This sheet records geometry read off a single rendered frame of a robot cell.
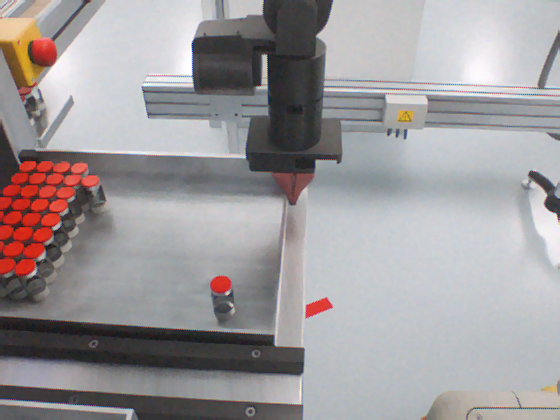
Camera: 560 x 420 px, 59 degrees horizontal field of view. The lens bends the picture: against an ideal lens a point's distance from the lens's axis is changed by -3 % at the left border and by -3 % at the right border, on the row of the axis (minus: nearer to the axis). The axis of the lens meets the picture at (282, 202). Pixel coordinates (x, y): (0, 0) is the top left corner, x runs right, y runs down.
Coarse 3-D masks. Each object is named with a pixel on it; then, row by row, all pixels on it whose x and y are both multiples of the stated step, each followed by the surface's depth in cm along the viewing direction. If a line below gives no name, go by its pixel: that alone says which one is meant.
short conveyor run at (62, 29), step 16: (0, 0) 94; (16, 0) 101; (32, 0) 93; (48, 0) 101; (64, 0) 101; (80, 0) 108; (96, 0) 116; (0, 16) 78; (16, 16) 88; (32, 16) 95; (48, 16) 95; (64, 16) 101; (80, 16) 109; (48, 32) 95; (64, 32) 102; (64, 48) 102
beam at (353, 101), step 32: (160, 96) 151; (192, 96) 151; (224, 96) 150; (256, 96) 150; (352, 96) 149; (384, 96) 147; (448, 96) 146; (480, 96) 145; (512, 96) 145; (544, 96) 145; (480, 128) 153; (512, 128) 152; (544, 128) 151
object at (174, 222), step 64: (128, 192) 65; (192, 192) 65; (256, 192) 65; (128, 256) 57; (192, 256) 57; (256, 256) 57; (0, 320) 48; (64, 320) 47; (128, 320) 51; (192, 320) 51; (256, 320) 51
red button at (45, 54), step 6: (36, 42) 68; (42, 42) 68; (48, 42) 69; (54, 42) 70; (36, 48) 68; (42, 48) 68; (48, 48) 68; (54, 48) 70; (36, 54) 68; (42, 54) 68; (48, 54) 69; (54, 54) 70; (36, 60) 68; (42, 60) 68; (48, 60) 69; (54, 60) 70; (42, 66) 70; (48, 66) 70
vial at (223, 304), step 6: (216, 294) 49; (222, 294) 48; (228, 294) 49; (216, 300) 49; (222, 300) 49; (228, 300) 49; (216, 306) 50; (222, 306) 50; (228, 306) 50; (234, 306) 51; (216, 312) 51; (222, 312) 50; (228, 312) 51; (222, 318) 51; (228, 318) 51
